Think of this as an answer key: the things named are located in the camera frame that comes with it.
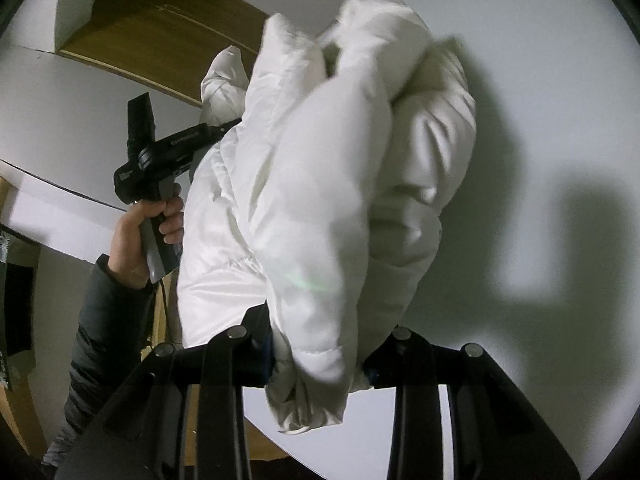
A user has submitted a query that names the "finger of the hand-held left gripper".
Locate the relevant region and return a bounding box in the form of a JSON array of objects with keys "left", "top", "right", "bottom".
[{"left": 204, "top": 118, "right": 243, "bottom": 139}]

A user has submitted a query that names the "person's left forearm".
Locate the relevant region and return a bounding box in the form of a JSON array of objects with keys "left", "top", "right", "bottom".
[{"left": 42, "top": 254, "right": 157, "bottom": 468}]

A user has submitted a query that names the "white puffer jacket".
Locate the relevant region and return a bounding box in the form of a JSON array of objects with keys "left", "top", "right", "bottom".
[{"left": 176, "top": 0, "right": 477, "bottom": 435}]

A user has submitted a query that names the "bed with white sheet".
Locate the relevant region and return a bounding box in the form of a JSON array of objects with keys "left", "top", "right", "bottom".
[{"left": 239, "top": 0, "right": 632, "bottom": 480}]

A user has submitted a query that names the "wooden panel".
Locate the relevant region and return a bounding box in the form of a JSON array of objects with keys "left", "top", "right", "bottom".
[{"left": 56, "top": 0, "right": 275, "bottom": 107}]

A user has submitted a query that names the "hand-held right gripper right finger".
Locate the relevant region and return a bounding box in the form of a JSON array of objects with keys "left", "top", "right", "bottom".
[{"left": 357, "top": 326, "right": 581, "bottom": 480}]

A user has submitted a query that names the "person's left hand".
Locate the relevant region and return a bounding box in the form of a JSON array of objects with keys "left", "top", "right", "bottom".
[{"left": 109, "top": 194, "right": 185, "bottom": 290}]

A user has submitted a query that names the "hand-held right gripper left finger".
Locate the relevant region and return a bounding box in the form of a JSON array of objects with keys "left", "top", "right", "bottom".
[{"left": 55, "top": 305, "right": 276, "bottom": 480}]

